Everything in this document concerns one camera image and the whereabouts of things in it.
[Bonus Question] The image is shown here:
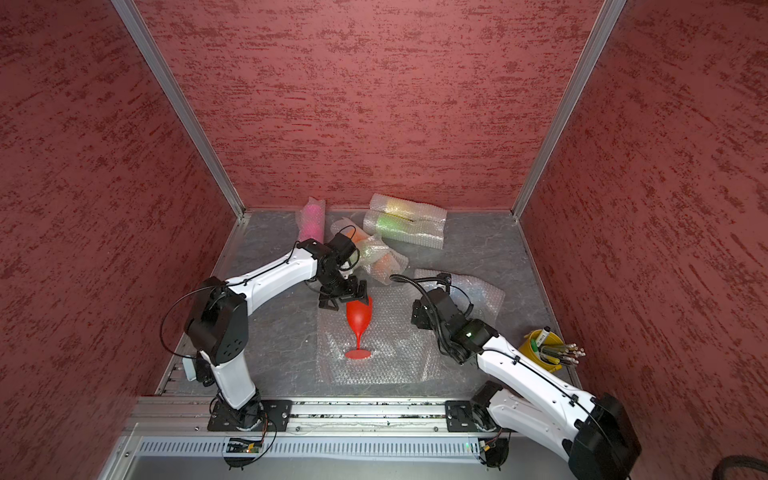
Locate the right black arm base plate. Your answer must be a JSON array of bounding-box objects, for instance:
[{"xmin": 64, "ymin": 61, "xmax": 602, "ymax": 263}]
[{"xmin": 444, "ymin": 400, "xmax": 520, "ymax": 436}]

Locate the pink glass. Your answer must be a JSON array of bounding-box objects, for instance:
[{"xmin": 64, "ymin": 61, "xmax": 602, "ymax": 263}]
[{"xmin": 296, "ymin": 197, "xmax": 326, "ymax": 243}]

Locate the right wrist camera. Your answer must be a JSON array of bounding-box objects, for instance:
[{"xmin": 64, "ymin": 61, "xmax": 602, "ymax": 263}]
[{"xmin": 435, "ymin": 272, "xmax": 452, "ymax": 293}]

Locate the light green glass in bubble wrap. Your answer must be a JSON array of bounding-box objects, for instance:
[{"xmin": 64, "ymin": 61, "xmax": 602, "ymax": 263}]
[{"xmin": 363, "ymin": 210, "xmax": 444, "ymax": 249}]

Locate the yellow glass in bubble wrap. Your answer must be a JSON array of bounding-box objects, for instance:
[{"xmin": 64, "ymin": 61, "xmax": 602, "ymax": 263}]
[{"xmin": 369, "ymin": 193, "xmax": 447, "ymax": 223}]

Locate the white perforated cable duct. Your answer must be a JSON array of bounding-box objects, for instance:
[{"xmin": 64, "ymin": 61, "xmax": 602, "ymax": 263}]
[{"xmin": 136, "ymin": 436, "xmax": 481, "ymax": 463}]

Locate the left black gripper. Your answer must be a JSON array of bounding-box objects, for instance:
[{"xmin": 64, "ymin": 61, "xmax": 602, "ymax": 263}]
[{"xmin": 317, "ymin": 267, "xmax": 369, "ymax": 309}]

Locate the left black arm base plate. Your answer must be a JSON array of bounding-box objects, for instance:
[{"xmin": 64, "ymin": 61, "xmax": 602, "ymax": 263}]
[{"xmin": 207, "ymin": 399, "xmax": 293, "ymax": 434}]

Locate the clear bubble wrap sheet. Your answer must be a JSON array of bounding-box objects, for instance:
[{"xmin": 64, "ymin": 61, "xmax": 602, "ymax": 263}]
[{"xmin": 316, "ymin": 289, "xmax": 445, "ymax": 385}]

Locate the yellow cup with pens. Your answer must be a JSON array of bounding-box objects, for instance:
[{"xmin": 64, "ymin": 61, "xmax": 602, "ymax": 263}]
[{"xmin": 519, "ymin": 327, "xmax": 586, "ymax": 373}]

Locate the orange glass in bubble wrap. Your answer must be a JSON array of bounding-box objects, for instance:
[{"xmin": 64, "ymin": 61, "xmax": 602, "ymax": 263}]
[{"xmin": 330, "ymin": 217, "xmax": 373, "ymax": 276}]

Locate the blue glass in bubble wrap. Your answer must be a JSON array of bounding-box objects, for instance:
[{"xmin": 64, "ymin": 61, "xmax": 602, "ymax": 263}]
[{"xmin": 449, "ymin": 272, "xmax": 505, "ymax": 326}]

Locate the red wine glass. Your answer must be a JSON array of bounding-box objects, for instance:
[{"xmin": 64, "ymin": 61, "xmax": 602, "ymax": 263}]
[{"xmin": 345, "ymin": 297, "xmax": 373, "ymax": 360}]

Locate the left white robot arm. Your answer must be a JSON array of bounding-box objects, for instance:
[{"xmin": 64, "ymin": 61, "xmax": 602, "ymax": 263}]
[{"xmin": 185, "ymin": 233, "xmax": 369, "ymax": 411}]

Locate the aluminium front rail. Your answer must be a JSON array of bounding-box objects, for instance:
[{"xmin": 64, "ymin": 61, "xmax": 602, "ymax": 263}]
[{"xmin": 128, "ymin": 395, "xmax": 613, "ymax": 438}]

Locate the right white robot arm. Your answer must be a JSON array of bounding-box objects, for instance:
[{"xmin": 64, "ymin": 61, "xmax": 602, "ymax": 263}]
[{"xmin": 411, "ymin": 287, "xmax": 642, "ymax": 479}]

